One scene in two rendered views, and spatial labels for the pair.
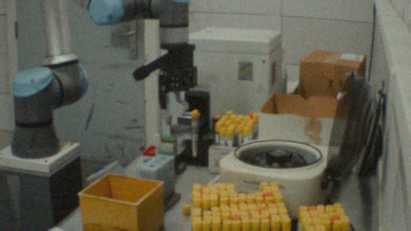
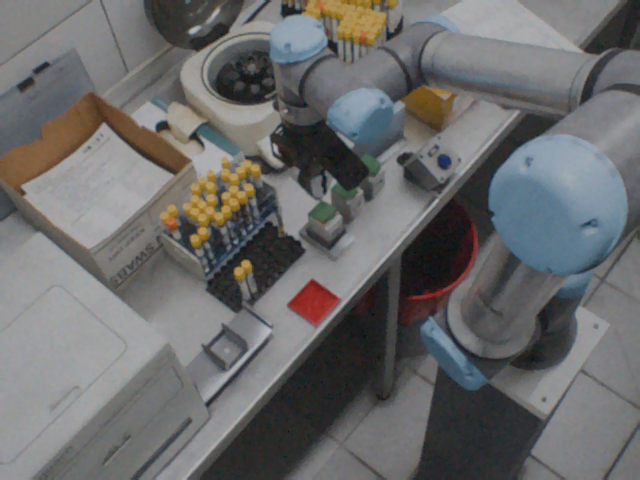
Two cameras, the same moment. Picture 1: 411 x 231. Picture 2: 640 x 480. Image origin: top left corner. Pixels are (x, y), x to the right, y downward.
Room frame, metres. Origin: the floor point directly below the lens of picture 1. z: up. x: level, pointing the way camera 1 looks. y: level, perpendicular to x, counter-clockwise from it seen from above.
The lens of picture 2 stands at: (2.16, 0.46, 2.03)
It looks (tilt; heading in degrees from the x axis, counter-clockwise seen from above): 57 degrees down; 210
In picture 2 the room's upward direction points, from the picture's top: 6 degrees counter-clockwise
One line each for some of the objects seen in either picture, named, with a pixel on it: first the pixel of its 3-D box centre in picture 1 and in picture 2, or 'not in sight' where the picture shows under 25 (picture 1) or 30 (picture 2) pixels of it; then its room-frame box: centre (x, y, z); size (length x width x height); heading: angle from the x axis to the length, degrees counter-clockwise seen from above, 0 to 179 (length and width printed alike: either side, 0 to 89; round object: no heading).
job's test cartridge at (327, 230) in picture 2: (167, 152); (325, 224); (1.51, 0.10, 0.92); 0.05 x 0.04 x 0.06; 75
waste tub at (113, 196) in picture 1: (122, 210); (438, 82); (1.11, 0.17, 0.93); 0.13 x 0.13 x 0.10; 71
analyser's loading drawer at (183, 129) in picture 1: (191, 121); (216, 359); (1.82, 0.05, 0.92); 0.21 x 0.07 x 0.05; 165
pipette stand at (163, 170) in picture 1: (157, 182); (379, 131); (1.28, 0.11, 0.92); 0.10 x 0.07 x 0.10; 159
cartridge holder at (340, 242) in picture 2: (167, 161); (326, 232); (1.51, 0.10, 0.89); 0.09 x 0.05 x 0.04; 75
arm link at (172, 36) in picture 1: (174, 35); (302, 101); (1.51, 0.08, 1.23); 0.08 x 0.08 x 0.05
